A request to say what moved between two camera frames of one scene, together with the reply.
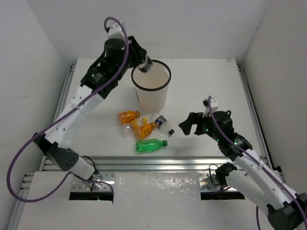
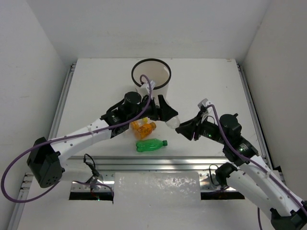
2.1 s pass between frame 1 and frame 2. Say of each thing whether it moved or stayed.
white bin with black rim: stayed
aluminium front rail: stayed
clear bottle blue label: moved
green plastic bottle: stayed
